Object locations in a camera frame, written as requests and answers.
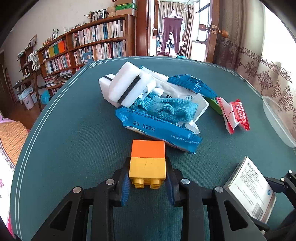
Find white medicine box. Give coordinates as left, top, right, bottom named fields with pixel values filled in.
left=224, top=156, right=276, bottom=223

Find clear plastic bowl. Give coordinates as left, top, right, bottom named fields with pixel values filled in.
left=262, top=95, right=295, bottom=148

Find wooden side desk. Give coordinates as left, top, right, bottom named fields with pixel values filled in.
left=14, top=45, right=45, bottom=111

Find patterned curtain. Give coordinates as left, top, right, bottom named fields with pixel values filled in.
left=213, top=1, right=295, bottom=131

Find wooden bookshelf with books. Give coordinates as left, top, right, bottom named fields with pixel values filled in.
left=38, top=14, right=136, bottom=89

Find green dotted box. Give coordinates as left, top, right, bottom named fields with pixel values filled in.
left=204, top=97, right=222, bottom=115

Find purple hanging trousers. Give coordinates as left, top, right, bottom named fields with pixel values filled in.
left=161, top=17, right=183, bottom=54

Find orange and yellow toy brick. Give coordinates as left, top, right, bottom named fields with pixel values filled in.
left=129, top=140, right=166, bottom=189

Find stacked boxes on shelf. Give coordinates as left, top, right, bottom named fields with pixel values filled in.
left=114, top=0, right=138, bottom=17

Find white waste bin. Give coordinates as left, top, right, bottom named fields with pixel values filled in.
left=22, top=94, right=35, bottom=110

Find wooden door with knob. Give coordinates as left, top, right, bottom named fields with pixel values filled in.
left=199, top=0, right=229, bottom=63

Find teal cloth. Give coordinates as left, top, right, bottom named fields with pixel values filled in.
left=130, top=93, right=198, bottom=124

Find bed with patterned quilt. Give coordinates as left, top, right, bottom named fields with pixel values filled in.
left=0, top=116, right=29, bottom=233

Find red and white glue packet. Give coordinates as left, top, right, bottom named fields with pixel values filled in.
left=217, top=97, right=250, bottom=134

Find blue snack packet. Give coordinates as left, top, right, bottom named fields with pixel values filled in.
left=168, top=74, right=217, bottom=98
left=115, top=107, right=202, bottom=154

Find white plastic mask bag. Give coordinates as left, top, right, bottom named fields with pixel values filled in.
left=139, top=66, right=209, bottom=134

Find white sponge with black stripe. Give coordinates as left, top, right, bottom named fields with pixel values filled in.
left=108, top=62, right=156, bottom=108

